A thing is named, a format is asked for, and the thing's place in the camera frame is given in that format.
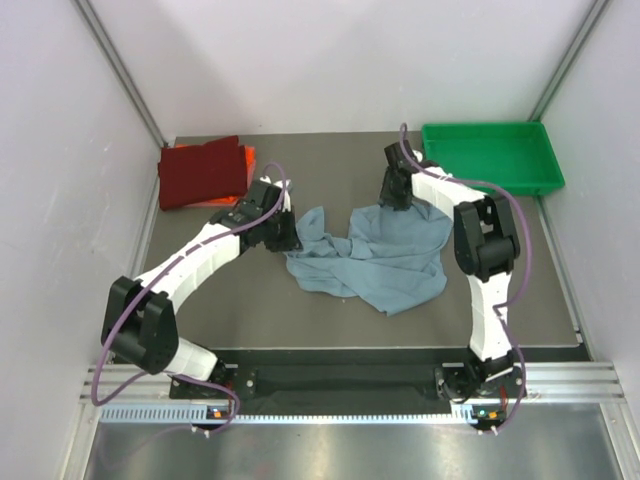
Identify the aluminium frame rail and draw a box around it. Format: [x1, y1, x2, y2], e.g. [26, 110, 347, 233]
[79, 362, 626, 404]

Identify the blue t shirt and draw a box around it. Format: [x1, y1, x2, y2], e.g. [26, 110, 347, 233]
[286, 204, 453, 316]

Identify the orange folded t shirt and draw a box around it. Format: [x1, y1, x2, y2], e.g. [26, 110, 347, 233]
[176, 145, 256, 207]

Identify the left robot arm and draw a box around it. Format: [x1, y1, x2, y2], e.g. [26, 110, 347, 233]
[101, 177, 301, 397]

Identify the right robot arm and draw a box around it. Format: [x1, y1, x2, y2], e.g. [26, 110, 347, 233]
[379, 140, 520, 397]

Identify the left aluminium corner post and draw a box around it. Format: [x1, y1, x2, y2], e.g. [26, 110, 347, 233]
[72, 0, 168, 148]

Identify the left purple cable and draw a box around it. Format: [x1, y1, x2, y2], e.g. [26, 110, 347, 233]
[91, 162, 294, 434]

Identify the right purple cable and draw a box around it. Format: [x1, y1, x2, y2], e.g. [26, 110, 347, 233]
[398, 122, 534, 434]

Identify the right aluminium corner post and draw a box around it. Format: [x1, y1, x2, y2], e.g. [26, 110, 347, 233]
[527, 0, 612, 122]

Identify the grey slotted cable duct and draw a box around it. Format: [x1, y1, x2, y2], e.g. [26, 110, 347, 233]
[100, 402, 499, 425]

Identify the green plastic tray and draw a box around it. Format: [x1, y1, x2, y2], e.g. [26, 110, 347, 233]
[421, 122, 565, 196]

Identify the purple cable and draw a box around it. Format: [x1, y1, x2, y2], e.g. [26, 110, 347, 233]
[91, 162, 294, 434]
[398, 122, 534, 434]

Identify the dark red folded t shirt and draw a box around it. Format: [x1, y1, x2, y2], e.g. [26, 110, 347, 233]
[157, 136, 253, 211]

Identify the aluminium corner post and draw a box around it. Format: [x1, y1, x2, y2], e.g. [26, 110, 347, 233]
[72, 0, 168, 148]
[527, 0, 612, 122]

